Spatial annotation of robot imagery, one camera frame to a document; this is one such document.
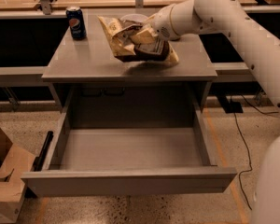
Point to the grey rail shelf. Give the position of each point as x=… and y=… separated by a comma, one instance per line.
x=233, y=72
x=22, y=76

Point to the brown cardboard box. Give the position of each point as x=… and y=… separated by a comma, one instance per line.
x=14, y=161

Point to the brown chip bag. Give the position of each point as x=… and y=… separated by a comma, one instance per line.
x=118, y=32

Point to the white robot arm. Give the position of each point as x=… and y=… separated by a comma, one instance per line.
x=260, y=51

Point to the grey right rail shelf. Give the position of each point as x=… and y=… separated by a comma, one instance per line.
x=233, y=72

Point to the grey left rail shelf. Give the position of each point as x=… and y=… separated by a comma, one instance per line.
x=22, y=76

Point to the blue Pepsi can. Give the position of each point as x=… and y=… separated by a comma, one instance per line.
x=76, y=22

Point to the white ceramic bowl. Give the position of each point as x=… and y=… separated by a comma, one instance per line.
x=134, y=17

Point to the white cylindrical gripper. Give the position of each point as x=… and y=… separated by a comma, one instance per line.
x=160, y=24

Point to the grey cabinet counter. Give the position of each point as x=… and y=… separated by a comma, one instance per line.
x=91, y=60

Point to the grey open top drawer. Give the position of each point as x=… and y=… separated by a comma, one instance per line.
x=133, y=141

